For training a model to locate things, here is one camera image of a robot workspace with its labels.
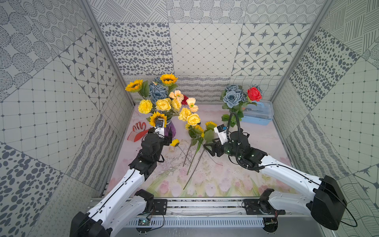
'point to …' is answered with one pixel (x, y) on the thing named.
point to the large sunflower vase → (208, 137)
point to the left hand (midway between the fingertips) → (166, 126)
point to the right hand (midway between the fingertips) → (209, 144)
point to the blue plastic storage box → (258, 113)
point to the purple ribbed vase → (170, 124)
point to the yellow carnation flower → (188, 126)
